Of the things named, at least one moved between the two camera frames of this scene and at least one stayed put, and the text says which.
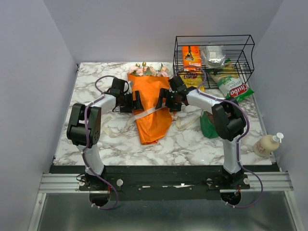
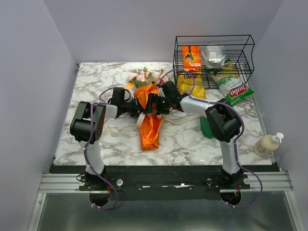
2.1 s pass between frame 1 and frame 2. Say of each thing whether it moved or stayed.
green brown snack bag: stayed
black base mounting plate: stayed
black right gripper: moved
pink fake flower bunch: moved
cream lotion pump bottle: stayed
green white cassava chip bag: stayed
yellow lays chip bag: stayed
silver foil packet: stayed
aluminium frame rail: stayed
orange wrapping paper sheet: moved
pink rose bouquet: moved
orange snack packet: stayed
